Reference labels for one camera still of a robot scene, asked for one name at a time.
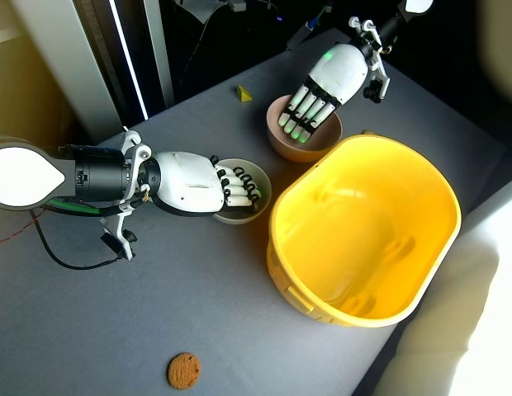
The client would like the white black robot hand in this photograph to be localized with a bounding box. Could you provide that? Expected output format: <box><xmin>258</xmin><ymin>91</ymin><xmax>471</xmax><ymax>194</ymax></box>
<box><xmin>277</xmin><ymin>43</ymin><xmax>372</xmax><ymax>144</ymax></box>
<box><xmin>149</xmin><ymin>151</ymin><xmax>263</xmax><ymax>216</ymax></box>

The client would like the small pale grey bowl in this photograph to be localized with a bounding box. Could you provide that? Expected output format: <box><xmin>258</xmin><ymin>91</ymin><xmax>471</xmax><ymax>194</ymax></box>
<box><xmin>211</xmin><ymin>158</ymin><xmax>273</xmax><ymax>226</ymax></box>

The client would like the large pinkish brown bowl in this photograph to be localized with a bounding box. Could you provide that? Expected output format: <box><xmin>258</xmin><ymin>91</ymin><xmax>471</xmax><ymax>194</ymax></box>
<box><xmin>265</xmin><ymin>94</ymin><xmax>344</xmax><ymax>163</ymax></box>

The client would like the large yellow plastic tub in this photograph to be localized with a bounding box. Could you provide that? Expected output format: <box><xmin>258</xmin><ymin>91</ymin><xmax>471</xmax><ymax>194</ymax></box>
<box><xmin>266</xmin><ymin>134</ymin><xmax>463</xmax><ymax>329</ymax></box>

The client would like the grey table cloth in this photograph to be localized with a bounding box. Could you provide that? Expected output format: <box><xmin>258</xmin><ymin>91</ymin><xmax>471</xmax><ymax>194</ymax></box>
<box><xmin>0</xmin><ymin>39</ymin><xmax>512</xmax><ymax>396</ymax></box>

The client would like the round brown cookie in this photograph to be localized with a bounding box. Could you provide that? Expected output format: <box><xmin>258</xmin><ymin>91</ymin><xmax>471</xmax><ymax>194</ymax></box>
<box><xmin>167</xmin><ymin>352</ymin><xmax>202</xmax><ymax>390</ymax></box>

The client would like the blurred white foreground object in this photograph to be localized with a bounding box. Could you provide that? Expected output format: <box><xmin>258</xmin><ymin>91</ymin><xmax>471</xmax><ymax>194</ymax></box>
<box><xmin>373</xmin><ymin>193</ymin><xmax>512</xmax><ymax>396</ymax></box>

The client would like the black cable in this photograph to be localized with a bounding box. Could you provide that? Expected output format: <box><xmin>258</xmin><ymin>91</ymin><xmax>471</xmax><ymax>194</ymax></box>
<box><xmin>30</xmin><ymin>208</ymin><xmax>126</xmax><ymax>271</ymax></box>

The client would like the white frame pillar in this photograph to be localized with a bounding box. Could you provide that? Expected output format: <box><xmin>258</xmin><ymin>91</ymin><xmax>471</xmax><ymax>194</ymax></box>
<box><xmin>7</xmin><ymin>0</ymin><xmax>175</xmax><ymax>134</ymax></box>

